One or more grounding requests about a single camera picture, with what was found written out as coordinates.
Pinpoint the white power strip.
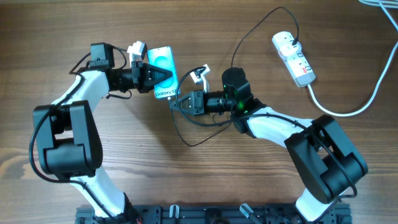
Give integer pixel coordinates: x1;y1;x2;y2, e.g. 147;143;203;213
272;31;316;87

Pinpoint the black USB charging cable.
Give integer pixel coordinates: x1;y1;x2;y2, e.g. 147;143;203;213
167;6;300;147

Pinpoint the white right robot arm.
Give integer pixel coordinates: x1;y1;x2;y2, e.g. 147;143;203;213
169;67;368;223

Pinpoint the white charger plug adapter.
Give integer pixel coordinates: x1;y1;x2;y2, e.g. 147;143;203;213
279;42;302;59

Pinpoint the white power strip cord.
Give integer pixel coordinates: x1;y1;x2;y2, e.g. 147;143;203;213
307;0;398;118

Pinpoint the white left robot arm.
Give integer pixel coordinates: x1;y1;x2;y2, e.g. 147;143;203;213
29;41;173;223

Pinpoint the Galaxy smartphone cyan screen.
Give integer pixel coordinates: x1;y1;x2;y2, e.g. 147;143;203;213
147;46;178;100

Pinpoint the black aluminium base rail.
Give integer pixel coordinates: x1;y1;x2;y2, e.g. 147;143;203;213
75;203;353;224

